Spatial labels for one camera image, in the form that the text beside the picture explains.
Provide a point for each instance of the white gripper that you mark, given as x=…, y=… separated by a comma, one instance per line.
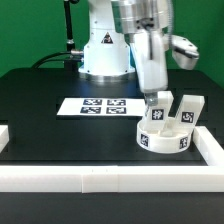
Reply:
x=149, y=56

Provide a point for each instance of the white round stool seat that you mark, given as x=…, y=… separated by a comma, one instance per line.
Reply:
x=168, y=142

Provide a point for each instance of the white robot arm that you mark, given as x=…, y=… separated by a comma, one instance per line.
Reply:
x=126, y=37

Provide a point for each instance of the white paper marker sheet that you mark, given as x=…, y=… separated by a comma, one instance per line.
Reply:
x=101, y=107

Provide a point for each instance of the white block at left edge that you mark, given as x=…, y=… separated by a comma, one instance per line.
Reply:
x=4, y=137

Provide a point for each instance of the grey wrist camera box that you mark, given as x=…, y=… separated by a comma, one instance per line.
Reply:
x=184, y=52

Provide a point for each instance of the white obstacle fence wall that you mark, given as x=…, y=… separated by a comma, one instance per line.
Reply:
x=95, y=179

